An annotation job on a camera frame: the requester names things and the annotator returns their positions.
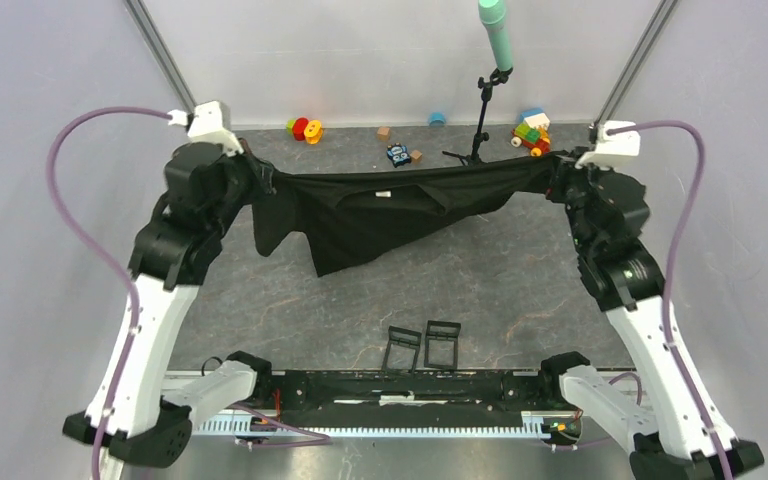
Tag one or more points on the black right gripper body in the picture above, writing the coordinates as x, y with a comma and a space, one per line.
572, 185

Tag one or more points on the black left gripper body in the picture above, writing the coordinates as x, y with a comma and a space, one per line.
248, 181

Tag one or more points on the black printed t-shirt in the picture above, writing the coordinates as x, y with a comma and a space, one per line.
350, 219

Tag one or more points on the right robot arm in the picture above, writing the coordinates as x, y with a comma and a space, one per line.
683, 435

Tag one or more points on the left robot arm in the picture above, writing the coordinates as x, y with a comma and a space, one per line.
130, 416

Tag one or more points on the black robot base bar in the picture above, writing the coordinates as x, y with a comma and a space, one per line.
400, 399

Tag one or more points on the colourful toy block train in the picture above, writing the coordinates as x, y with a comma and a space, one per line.
532, 132

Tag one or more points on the red yellow green stacking toy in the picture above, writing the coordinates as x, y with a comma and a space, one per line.
304, 129

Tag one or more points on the black microphone tripod stand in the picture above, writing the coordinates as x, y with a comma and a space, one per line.
486, 87

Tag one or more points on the blue arch block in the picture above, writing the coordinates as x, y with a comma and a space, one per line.
436, 119

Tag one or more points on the mint green microphone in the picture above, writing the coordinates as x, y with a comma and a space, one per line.
492, 14

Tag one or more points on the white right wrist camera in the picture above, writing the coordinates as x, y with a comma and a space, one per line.
611, 151

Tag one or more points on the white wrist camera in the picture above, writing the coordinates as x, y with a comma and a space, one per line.
208, 123
611, 151

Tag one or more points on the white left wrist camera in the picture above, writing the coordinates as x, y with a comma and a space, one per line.
208, 123

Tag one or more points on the white toothed cable rail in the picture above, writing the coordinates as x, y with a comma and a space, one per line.
233, 423

